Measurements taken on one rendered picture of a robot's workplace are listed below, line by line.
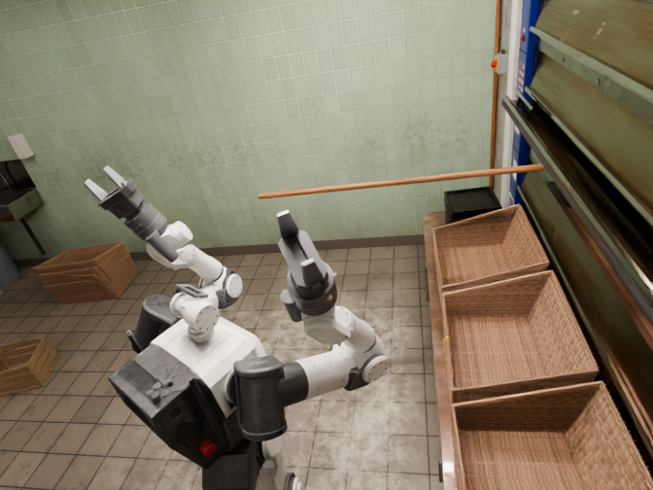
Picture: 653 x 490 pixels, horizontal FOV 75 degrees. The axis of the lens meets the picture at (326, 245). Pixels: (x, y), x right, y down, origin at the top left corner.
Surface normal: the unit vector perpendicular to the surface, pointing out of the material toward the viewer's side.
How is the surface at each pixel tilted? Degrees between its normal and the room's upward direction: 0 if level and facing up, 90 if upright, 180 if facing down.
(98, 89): 90
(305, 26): 90
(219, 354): 0
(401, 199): 90
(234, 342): 0
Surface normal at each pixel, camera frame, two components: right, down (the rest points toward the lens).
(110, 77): -0.15, 0.55
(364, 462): -0.17, -0.83
